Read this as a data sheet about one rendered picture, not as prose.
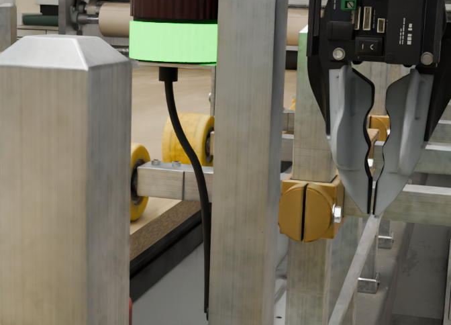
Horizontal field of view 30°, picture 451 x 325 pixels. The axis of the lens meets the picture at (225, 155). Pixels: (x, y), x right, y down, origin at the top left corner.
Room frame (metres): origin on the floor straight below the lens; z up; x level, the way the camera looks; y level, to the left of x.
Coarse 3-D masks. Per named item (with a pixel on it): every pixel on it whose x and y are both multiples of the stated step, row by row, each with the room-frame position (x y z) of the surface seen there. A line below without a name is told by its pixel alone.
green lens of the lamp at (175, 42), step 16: (144, 32) 0.50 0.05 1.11; (160, 32) 0.50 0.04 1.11; (176, 32) 0.50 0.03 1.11; (192, 32) 0.50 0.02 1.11; (208, 32) 0.50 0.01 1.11; (144, 48) 0.50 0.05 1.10; (160, 48) 0.50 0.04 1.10; (176, 48) 0.50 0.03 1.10; (192, 48) 0.50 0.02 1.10; (208, 48) 0.50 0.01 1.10
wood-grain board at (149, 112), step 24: (144, 72) 2.62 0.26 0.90; (192, 72) 2.68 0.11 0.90; (144, 96) 1.97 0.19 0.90; (192, 96) 2.00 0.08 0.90; (288, 96) 2.07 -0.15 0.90; (144, 120) 1.57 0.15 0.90; (144, 144) 1.30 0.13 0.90; (144, 216) 0.86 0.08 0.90; (168, 216) 0.90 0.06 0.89; (144, 240) 0.83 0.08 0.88
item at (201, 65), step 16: (144, 64) 0.51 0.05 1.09; (160, 64) 0.51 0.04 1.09; (176, 64) 0.51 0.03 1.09; (192, 64) 0.51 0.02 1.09; (208, 64) 0.50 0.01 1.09; (160, 80) 0.52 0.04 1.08; (176, 80) 0.53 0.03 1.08; (176, 112) 0.53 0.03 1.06; (176, 128) 0.52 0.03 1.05; (192, 160) 0.52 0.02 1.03; (208, 208) 0.52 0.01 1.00; (208, 224) 0.51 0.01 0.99; (208, 240) 0.51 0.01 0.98; (208, 256) 0.51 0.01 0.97; (208, 272) 0.51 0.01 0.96; (208, 288) 0.51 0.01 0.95; (208, 304) 0.51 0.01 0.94
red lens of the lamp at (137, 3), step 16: (144, 0) 0.50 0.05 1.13; (160, 0) 0.50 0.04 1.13; (176, 0) 0.50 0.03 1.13; (192, 0) 0.50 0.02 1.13; (208, 0) 0.50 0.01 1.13; (144, 16) 0.50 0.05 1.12; (160, 16) 0.50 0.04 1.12; (176, 16) 0.50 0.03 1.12; (192, 16) 0.50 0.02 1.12; (208, 16) 0.50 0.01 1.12
